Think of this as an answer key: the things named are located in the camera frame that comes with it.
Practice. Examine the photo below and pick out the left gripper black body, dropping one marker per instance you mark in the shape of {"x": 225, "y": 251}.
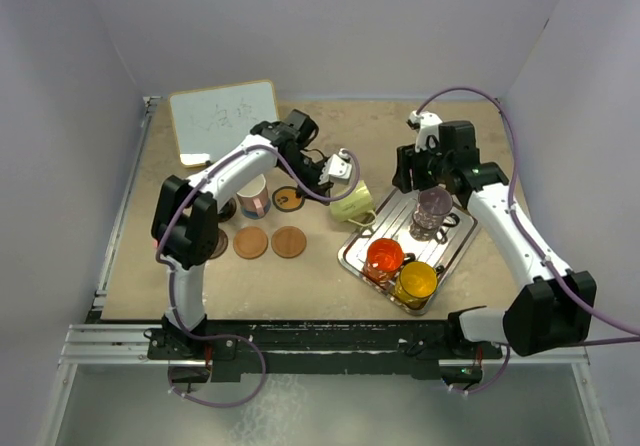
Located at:
{"x": 311, "y": 171}

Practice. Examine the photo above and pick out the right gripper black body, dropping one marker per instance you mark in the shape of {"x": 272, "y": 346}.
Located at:
{"x": 428, "y": 166}

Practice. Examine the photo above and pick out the purple mug black rim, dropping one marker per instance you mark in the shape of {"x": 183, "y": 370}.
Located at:
{"x": 433, "y": 216}

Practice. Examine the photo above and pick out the pale yellow mug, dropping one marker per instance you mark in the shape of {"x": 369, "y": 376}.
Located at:
{"x": 357, "y": 208}

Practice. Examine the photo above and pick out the pink mug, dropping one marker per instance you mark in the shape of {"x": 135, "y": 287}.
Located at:
{"x": 254, "y": 194}

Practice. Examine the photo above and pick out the dark mug white interior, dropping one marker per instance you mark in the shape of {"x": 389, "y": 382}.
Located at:
{"x": 227, "y": 211}

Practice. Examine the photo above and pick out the light wooden coaster bottom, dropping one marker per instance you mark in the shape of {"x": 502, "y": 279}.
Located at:
{"x": 288, "y": 242}

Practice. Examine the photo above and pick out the light wooden coaster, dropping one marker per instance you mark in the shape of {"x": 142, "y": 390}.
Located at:
{"x": 288, "y": 242}
{"x": 250, "y": 242}

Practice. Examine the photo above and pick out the light wooden coaster top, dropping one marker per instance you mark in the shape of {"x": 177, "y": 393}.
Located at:
{"x": 250, "y": 242}

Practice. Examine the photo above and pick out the dark wooden coaster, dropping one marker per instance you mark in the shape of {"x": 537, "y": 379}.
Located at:
{"x": 221, "y": 245}

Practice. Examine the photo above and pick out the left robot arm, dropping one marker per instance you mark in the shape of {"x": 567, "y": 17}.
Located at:
{"x": 185, "y": 223}

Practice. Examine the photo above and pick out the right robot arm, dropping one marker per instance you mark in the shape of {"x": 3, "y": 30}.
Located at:
{"x": 550, "y": 310}

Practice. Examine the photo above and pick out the orange black smiley coaster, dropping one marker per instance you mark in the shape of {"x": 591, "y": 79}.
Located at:
{"x": 286, "y": 199}

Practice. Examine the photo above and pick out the blue round coaster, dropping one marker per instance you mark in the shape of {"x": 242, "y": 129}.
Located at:
{"x": 258, "y": 213}

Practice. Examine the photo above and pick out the orange glass cup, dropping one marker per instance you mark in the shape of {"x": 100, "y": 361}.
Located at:
{"x": 384, "y": 259}

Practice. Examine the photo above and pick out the yellow glass cup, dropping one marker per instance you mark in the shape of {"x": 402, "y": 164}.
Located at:
{"x": 416, "y": 283}

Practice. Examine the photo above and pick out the steel tray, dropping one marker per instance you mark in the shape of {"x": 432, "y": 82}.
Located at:
{"x": 394, "y": 221}

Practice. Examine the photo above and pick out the white board with stand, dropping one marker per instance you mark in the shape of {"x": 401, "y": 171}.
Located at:
{"x": 209, "y": 123}

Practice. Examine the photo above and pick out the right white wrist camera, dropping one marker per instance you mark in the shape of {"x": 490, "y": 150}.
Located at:
{"x": 426, "y": 124}

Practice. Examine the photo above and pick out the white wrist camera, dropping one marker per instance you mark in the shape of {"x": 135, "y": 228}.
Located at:
{"x": 337, "y": 168}
{"x": 426, "y": 124}

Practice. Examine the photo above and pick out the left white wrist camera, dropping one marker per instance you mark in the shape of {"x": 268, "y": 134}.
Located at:
{"x": 337, "y": 168}

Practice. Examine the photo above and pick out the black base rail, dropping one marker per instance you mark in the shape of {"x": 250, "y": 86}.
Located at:
{"x": 225, "y": 350}

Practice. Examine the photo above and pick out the aluminium frame rail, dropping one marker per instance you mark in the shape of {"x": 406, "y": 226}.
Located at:
{"x": 105, "y": 344}

